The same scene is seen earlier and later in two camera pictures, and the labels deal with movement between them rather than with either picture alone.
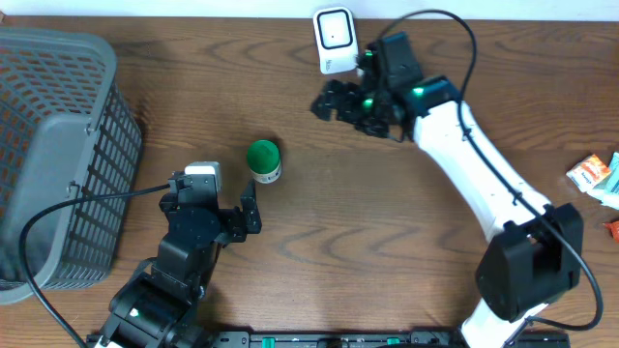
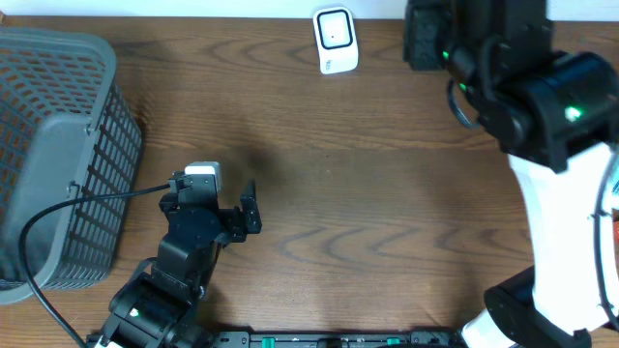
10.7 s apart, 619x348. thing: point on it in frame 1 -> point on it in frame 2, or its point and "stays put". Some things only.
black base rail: [336, 339] stays put
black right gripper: [342, 110] -> [428, 20]
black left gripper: [238, 226] stays put
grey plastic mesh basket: [66, 130] stays put
